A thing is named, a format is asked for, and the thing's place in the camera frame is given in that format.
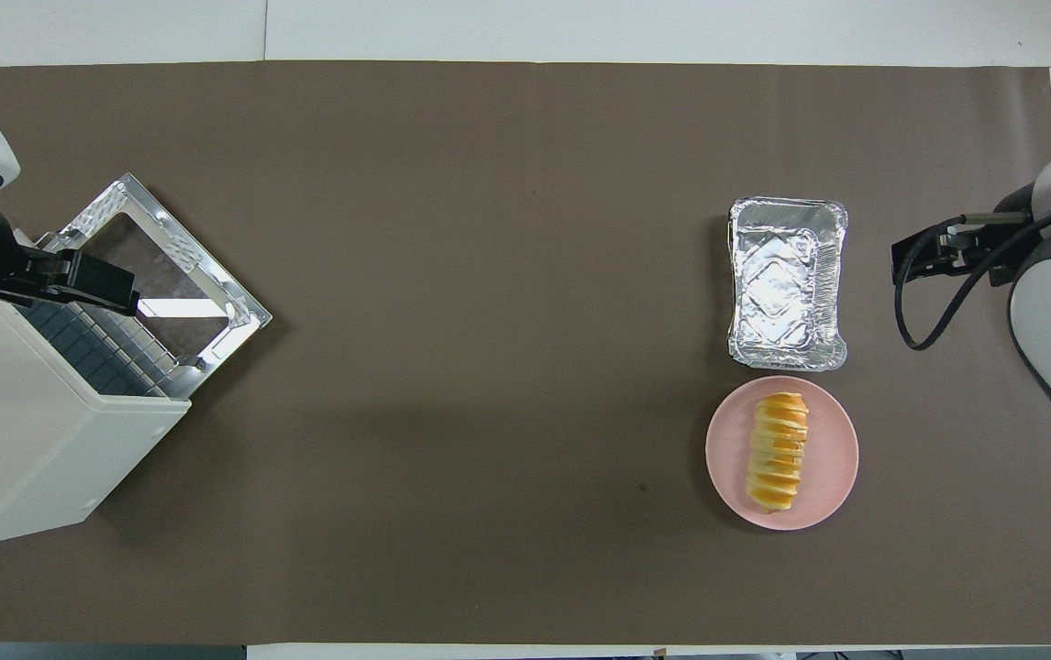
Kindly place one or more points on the aluminium foil tray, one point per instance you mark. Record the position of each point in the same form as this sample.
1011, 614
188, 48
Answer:
787, 284

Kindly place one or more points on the brown table mat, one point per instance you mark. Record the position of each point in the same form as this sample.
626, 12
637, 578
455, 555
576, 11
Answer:
489, 183

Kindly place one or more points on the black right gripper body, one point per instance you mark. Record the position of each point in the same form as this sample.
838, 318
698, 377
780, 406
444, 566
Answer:
979, 247

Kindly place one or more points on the glass oven door metal frame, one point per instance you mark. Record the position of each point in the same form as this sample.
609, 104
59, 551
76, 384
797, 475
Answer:
177, 275

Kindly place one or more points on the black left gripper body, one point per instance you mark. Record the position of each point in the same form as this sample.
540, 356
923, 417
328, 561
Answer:
35, 275

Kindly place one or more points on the white toaster oven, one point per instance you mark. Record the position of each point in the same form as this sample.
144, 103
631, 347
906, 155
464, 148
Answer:
21, 431

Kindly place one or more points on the sliced golden bread loaf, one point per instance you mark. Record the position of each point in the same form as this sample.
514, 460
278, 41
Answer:
778, 454

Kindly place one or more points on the pink round plate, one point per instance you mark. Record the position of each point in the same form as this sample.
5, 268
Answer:
833, 458

